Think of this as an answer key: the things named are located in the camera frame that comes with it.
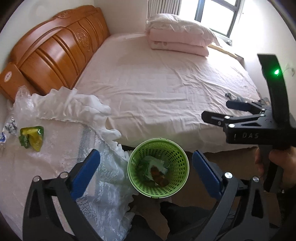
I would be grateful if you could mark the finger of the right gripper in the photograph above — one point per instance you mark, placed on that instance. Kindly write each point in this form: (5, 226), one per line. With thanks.
(251, 107)
(221, 120)

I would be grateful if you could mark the blue white bag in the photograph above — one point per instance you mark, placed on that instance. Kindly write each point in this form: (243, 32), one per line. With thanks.
(2, 138)

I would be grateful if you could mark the person's right hand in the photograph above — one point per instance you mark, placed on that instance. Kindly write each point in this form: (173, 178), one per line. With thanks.
(284, 159)

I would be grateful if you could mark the orange wooden headboard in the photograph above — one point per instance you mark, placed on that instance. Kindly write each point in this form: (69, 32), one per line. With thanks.
(54, 53)

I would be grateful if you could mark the white radiator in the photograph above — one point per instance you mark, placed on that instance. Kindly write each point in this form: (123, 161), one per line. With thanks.
(163, 6)

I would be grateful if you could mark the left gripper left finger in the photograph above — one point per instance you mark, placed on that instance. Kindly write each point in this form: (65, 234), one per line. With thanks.
(40, 219)

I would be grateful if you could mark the grey white wrapper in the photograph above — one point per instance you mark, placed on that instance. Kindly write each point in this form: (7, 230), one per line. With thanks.
(10, 126)

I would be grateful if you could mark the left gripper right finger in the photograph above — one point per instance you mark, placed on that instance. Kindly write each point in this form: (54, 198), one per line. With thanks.
(250, 221)

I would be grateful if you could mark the dark framed window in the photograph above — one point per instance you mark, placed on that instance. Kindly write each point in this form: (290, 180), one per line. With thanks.
(218, 15)

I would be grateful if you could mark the folded pink blanket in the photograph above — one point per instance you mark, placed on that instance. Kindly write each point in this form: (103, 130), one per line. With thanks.
(178, 41)

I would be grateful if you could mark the trash inside basket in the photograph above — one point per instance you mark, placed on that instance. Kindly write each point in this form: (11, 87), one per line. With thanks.
(153, 171)

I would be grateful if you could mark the white lace cover cloth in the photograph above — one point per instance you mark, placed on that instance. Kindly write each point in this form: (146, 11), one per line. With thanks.
(74, 124)

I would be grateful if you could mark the pink bed sheet mattress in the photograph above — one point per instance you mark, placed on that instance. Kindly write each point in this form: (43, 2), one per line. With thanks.
(162, 94)

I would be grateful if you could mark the green plastic trash basket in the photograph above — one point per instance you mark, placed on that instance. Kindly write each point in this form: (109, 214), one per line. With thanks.
(175, 160)

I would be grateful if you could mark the clear plastic bag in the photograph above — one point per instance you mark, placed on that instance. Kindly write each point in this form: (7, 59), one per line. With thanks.
(24, 107)

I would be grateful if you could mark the green yellow snack pouch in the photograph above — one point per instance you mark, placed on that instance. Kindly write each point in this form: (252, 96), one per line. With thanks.
(32, 137)

